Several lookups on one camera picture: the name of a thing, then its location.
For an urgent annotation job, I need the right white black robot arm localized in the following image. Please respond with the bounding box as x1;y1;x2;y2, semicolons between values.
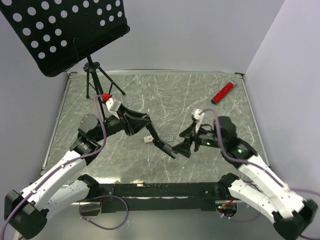
173;110;318;240

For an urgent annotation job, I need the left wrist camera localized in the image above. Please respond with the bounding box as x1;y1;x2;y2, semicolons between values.
102;93;122;120

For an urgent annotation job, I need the red glitter tube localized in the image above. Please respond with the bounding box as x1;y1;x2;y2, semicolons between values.
211;79;237;105

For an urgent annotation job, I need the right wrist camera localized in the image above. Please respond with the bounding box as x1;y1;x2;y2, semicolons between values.
191;108;205;134

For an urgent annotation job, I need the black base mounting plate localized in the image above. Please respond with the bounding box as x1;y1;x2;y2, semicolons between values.
68;182;248;213

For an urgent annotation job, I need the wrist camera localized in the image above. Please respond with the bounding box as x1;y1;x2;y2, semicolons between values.
191;108;205;134
102;93;122;120

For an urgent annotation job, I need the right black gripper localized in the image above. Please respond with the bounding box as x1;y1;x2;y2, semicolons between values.
171;120;224;157

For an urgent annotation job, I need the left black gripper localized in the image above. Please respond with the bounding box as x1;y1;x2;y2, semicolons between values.
93;103;151;142

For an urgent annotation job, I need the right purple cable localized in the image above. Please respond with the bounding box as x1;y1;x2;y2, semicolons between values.
198;108;320;238

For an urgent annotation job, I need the small black tag object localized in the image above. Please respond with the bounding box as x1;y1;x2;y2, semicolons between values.
145;117;176;159

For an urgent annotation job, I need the black perforated music stand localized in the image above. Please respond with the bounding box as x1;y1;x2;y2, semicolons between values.
0;0;131;118

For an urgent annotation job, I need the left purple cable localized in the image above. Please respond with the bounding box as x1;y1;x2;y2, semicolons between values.
0;94;130;236

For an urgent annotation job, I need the small staple box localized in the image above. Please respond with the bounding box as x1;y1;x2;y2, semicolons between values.
143;136;154;144

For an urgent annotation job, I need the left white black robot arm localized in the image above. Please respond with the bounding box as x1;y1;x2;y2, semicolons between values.
0;105;151;240

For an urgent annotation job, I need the purple cable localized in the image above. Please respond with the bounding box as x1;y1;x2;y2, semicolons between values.
0;94;130;236
198;108;320;238

